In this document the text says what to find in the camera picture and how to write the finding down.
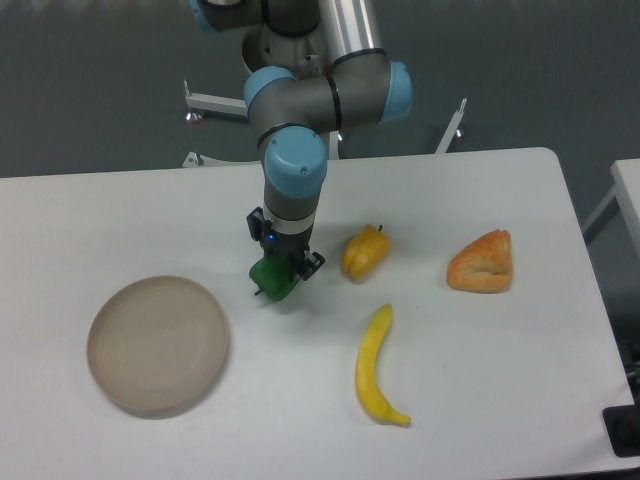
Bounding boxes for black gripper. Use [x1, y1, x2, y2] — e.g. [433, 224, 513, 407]
[247, 207, 325, 281]

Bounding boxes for green bell pepper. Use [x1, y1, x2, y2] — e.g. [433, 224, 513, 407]
[249, 254, 299, 302]

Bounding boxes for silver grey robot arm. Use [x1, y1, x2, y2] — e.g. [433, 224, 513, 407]
[190, 1, 413, 283]

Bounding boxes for yellow bell pepper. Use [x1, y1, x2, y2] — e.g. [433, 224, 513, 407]
[341, 224, 391, 280]

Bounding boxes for yellow banana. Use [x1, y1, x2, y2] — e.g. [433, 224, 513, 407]
[354, 304, 411, 428]

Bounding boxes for beige round plate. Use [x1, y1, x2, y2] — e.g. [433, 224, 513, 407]
[86, 276, 230, 419]

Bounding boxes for orange croissant bread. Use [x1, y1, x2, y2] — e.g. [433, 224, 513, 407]
[446, 229, 513, 294]

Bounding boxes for white side table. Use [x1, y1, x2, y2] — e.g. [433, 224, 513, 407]
[581, 158, 640, 251]

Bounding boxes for black device at table edge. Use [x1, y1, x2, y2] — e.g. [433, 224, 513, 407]
[602, 404, 639, 458]

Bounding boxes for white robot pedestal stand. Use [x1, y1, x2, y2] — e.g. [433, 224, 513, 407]
[180, 24, 469, 169]

